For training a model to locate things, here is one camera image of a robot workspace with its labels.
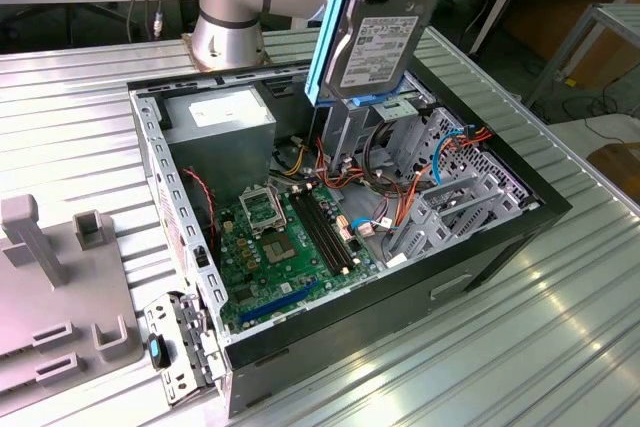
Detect hard disk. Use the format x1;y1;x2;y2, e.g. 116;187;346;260
304;0;451;109

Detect blue data wire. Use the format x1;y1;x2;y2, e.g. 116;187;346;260
431;128;470;187

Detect orange power wires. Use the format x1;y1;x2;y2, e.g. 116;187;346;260
392;124;496;231

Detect metal disk bay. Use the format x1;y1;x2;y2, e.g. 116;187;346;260
382;171;544;268

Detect metal drive cage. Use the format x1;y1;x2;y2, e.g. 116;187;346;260
309;71;436;171

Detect grey power supply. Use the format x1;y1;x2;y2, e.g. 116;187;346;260
162;85;279;208

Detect brown cardboard box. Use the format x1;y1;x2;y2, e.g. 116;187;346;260
585;141;640;198
564;21;640;91

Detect black RAM slot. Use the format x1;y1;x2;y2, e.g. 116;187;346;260
289;189;346;277
302;185;360;273

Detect metal socket cover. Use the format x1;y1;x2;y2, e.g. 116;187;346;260
238;185;287;238

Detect green motherboard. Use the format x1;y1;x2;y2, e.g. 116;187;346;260
214;181;382;336

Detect CPU socket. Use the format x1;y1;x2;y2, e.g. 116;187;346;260
258;227;302;267

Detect blue expansion slot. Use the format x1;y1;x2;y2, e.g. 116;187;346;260
237;279;321;327

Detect black PC case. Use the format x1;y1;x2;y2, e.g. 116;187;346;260
126;46;574;421

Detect grey parts rack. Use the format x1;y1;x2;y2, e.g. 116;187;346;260
0;193;147;406

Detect black wire bundle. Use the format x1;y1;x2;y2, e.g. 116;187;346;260
362;119;401;188

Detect metal frame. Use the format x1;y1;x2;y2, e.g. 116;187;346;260
524;1;640;108

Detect yellow black wires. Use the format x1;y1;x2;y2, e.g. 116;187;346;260
272;135;321;179

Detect orange red wires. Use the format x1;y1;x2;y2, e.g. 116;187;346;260
313;135;367;194

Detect light blue panel wire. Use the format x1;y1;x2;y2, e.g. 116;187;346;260
349;216;397;242

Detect red black twisted wire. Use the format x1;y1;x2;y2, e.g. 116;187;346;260
181;168;218;251

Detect silver slot bracket flap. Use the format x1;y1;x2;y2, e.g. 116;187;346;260
143;290;227;407

